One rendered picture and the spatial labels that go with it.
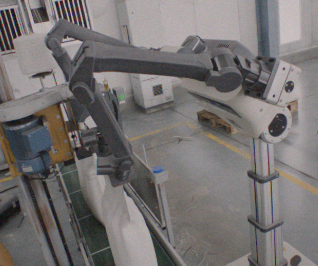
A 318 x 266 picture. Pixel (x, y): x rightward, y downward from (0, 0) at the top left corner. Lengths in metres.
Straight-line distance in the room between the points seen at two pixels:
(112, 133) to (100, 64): 0.28
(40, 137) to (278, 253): 1.24
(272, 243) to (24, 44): 1.42
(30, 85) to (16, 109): 2.97
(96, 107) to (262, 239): 1.07
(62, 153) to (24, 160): 0.27
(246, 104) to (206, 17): 5.62
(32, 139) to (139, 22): 4.17
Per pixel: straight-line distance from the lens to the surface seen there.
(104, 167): 1.17
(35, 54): 1.47
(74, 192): 2.85
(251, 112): 1.14
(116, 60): 0.81
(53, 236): 2.07
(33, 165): 1.58
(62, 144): 1.77
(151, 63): 0.83
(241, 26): 7.17
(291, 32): 8.06
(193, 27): 6.53
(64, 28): 1.32
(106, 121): 0.97
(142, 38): 5.45
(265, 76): 0.95
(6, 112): 1.50
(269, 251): 1.72
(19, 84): 4.43
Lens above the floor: 1.71
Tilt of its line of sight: 21 degrees down
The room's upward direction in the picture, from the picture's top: 10 degrees counter-clockwise
